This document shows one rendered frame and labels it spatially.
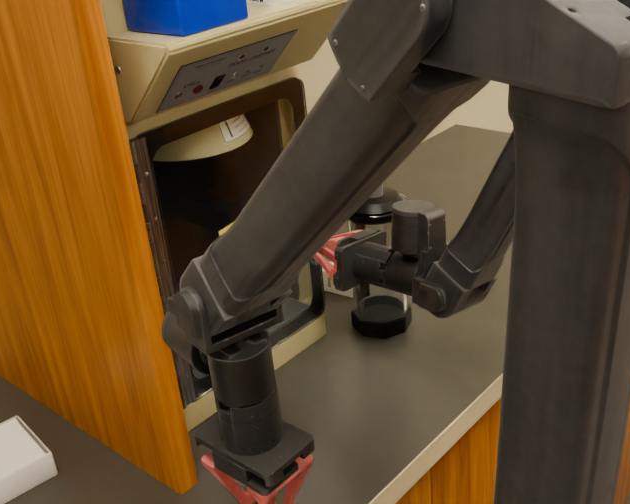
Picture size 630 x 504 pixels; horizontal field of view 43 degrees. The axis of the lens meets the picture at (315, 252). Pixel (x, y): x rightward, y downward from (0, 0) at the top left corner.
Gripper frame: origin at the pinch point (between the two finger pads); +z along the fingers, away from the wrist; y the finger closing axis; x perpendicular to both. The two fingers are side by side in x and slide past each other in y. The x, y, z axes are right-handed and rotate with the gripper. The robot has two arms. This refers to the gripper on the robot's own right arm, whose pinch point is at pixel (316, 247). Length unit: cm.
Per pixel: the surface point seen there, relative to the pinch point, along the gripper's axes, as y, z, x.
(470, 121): -125, 49, 6
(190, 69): 25.1, -3.7, -29.0
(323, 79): -58, 48, -14
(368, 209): -9.7, -2.2, -4.0
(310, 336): -4.7, 5.7, 18.4
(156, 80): 29.8, -3.5, -28.3
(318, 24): 3.8, -4.1, -32.5
